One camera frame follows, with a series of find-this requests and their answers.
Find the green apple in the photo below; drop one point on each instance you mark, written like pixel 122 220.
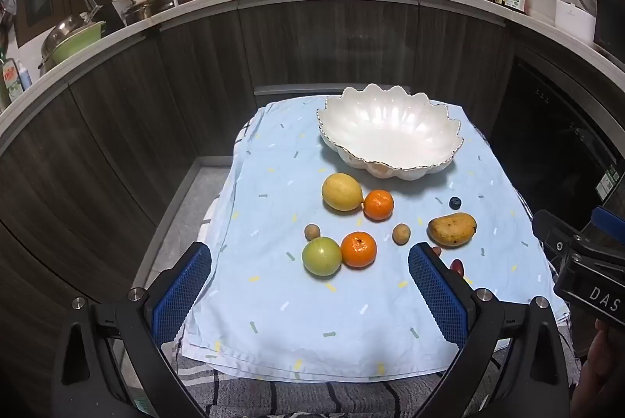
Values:
pixel 321 256

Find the white box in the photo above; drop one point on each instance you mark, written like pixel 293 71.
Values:
pixel 575 22

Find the orange tangerine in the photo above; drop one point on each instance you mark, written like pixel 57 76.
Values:
pixel 378 204
pixel 359 249

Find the small brown longan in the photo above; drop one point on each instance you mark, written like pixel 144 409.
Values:
pixel 401 234
pixel 312 232

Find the light blue patterned cloth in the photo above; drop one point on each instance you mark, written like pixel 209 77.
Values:
pixel 273 301

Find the yellow mango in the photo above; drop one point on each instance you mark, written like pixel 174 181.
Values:
pixel 451 230

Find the blueberry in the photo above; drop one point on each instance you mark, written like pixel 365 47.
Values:
pixel 455 202

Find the dish soap bottle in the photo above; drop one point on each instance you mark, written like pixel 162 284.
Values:
pixel 10 81

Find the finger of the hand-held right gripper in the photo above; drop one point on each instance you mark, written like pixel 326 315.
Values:
pixel 608 219
pixel 549 226

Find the white scalloped bowl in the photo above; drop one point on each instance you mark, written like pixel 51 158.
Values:
pixel 390 125

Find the black built-in dishwasher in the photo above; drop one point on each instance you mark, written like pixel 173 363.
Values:
pixel 551 144

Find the person's right hand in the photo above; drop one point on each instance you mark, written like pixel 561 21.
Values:
pixel 603 369

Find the yellow lemon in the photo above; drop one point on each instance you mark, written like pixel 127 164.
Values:
pixel 342 192

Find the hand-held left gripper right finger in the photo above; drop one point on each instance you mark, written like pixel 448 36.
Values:
pixel 437 296

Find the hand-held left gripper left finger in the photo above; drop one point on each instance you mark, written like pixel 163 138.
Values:
pixel 181 296

